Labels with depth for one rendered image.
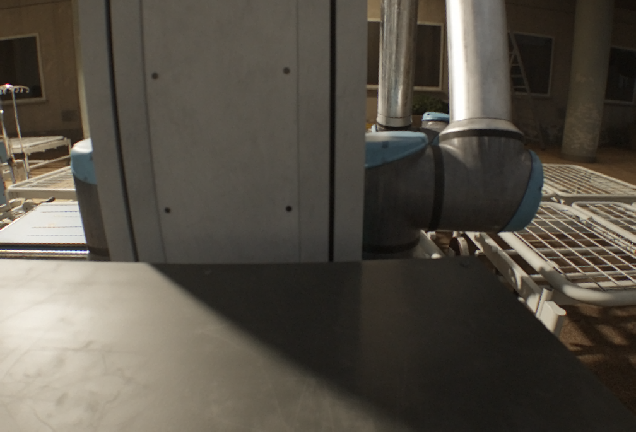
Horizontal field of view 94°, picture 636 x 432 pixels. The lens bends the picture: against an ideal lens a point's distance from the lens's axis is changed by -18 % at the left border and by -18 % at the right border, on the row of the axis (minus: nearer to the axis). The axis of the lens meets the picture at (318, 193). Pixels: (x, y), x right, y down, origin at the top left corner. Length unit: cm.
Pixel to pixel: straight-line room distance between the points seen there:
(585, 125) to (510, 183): 636
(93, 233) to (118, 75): 30
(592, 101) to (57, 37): 986
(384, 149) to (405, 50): 36
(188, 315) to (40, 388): 11
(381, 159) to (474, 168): 15
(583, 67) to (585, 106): 64
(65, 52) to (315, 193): 809
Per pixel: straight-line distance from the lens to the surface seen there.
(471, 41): 68
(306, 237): 45
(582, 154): 699
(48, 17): 868
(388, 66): 87
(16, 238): 152
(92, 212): 65
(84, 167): 64
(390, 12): 85
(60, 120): 851
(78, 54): 571
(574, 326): 198
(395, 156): 55
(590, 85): 694
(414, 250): 64
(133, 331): 30
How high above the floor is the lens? 101
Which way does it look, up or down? 16 degrees down
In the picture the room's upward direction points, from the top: straight up
